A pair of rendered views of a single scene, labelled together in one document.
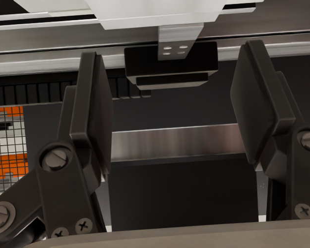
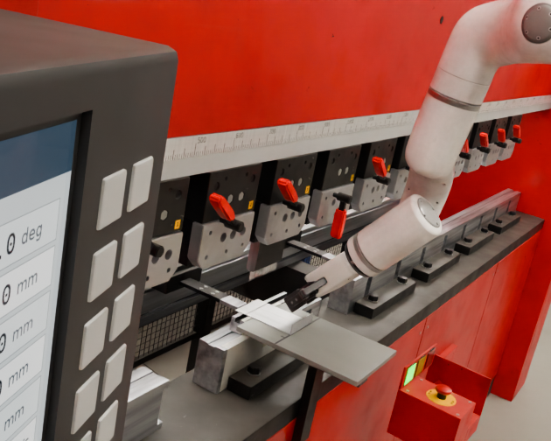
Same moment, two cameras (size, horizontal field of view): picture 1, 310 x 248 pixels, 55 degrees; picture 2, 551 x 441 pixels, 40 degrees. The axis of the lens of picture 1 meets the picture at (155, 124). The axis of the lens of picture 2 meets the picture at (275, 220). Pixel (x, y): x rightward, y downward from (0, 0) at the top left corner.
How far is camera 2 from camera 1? 1.45 m
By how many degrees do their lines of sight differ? 64
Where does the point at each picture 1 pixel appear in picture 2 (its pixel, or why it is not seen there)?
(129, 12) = (267, 308)
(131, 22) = (258, 304)
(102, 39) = not seen: hidden behind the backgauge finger
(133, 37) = not seen: hidden behind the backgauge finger
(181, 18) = (247, 308)
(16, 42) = (221, 269)
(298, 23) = not seen: hidden behind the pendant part
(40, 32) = (212, 277)
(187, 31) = (236, 304)
